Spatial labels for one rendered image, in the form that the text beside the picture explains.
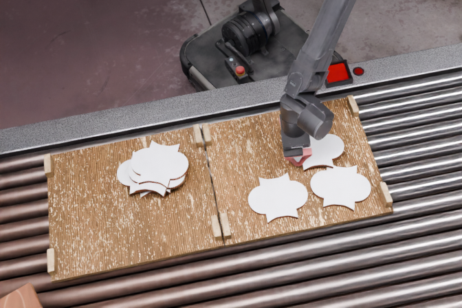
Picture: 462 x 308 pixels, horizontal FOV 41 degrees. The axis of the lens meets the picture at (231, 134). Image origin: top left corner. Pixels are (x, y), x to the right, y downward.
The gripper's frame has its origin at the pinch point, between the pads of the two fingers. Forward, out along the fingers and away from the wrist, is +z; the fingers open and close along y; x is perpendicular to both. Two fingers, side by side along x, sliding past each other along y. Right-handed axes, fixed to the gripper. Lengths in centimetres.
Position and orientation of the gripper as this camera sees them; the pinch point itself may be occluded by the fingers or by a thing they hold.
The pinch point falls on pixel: (296, 150)
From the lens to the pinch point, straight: 158.5
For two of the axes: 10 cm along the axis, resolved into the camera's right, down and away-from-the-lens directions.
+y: -0.5, -7.9, 6.1
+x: -9.9, 1.2, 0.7
